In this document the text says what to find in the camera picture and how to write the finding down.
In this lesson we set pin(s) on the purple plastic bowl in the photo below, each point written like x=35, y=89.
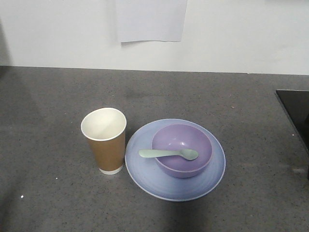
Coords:
x=177, y=137

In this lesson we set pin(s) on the light blue plastic plate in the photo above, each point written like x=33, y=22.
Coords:
x=150, y=178

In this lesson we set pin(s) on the pale green plastic spoon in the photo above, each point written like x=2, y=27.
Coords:
x=187, y=154

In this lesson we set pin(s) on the brown paper cup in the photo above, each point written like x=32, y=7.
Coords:
x=105, y=131

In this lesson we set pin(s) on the white paper sheet on wall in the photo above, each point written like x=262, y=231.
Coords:
x=150, y=20

